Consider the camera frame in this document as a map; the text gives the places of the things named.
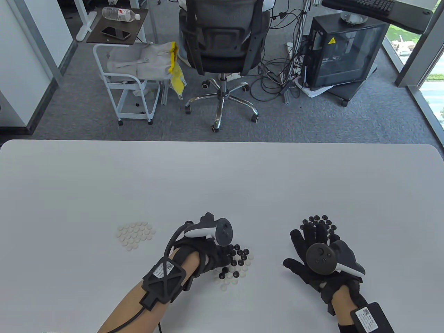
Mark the yellow plastic bag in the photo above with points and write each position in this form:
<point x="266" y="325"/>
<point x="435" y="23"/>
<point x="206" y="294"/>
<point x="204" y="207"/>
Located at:
<point x="177" y="81"/>

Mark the white desk leg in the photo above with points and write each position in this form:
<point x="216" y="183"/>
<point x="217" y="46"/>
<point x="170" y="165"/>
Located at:
<point x="85" y="31"/>

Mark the cluster of white go stones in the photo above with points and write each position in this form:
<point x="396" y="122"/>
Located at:
<point x="133" y="234"/>

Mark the black computer case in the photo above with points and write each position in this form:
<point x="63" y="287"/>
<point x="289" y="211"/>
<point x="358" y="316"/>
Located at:
<point x="347" y="55"/>

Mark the white papers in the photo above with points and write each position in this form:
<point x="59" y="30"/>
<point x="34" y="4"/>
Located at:
<point x="312" y="92"/>

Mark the black and white right controller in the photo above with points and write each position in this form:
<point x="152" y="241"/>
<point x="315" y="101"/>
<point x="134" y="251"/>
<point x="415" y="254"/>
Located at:
<point x="319" y="258"/>

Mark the black wheeled platform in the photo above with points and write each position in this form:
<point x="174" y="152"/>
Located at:
<point x="350" y="92"/>

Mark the black labelled wrist camera box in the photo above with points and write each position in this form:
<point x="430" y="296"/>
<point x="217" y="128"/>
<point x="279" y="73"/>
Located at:
<point x="373" y="318"/>

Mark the person's left forearm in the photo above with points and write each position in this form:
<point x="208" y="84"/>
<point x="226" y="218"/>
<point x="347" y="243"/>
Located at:
<point x="145" y="322"/>

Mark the white power strip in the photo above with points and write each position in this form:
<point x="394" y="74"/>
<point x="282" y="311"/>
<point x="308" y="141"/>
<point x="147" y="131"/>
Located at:
<point x="289" y="48"/>

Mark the black patterned wrist camera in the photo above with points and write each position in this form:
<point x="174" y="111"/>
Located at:
<point x="163" y="281"/>

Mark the grey window pillar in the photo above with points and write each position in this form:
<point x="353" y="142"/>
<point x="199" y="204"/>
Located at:
<point x="416" y="62"/>

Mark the black keyboard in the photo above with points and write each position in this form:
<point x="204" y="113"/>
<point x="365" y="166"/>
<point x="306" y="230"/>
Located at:
<point x="371" y="6"/>

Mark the clear plastic water bottle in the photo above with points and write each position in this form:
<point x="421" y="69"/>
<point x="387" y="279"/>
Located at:
<point x="116" y="14"/>

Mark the black and white controller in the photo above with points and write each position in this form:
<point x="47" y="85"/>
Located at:
<point x="319" y="258"/>
<point x="223" y="230"/>

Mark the black smartphone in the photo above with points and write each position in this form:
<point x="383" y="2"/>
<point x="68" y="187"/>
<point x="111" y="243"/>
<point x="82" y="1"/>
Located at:
<point x="115" y="33"/>

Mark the black and white left controller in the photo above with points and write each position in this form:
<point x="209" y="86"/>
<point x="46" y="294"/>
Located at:
<point x="223" y="230"/>

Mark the white rolling cart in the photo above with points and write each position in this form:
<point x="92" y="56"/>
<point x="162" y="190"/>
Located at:
<point x="121" y="85"/>

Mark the round silver stand base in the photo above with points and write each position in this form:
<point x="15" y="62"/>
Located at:
<point x="353" y="19"/>

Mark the cluster of black go stones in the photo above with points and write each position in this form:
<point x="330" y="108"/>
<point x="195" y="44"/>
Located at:
<point x="324" y="218"/>

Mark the person's left hand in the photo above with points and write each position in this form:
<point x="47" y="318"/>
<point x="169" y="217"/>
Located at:
<point x="215" y="256"/>

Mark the aluminium frame post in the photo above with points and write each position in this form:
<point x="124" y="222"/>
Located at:
<point x="287" y="97"/>

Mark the person's right forearm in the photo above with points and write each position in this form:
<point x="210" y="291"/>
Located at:
<point x="343" y="307"/>

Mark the grey fabric bag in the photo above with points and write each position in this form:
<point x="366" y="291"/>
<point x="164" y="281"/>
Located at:
<point x="152" y="62"/>

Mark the person's right hand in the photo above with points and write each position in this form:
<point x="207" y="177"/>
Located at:
<point x="305" y="274"/>

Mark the black mesh office chair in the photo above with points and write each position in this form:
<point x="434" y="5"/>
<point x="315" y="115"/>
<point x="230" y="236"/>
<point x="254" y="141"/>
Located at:
<point x="222" y="38"/>

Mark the brown side table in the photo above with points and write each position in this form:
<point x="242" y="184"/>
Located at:
<point x="138" y="31"/>

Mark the pile of mixed go stones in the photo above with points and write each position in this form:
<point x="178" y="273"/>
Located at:
<point x="236" y="272"/>

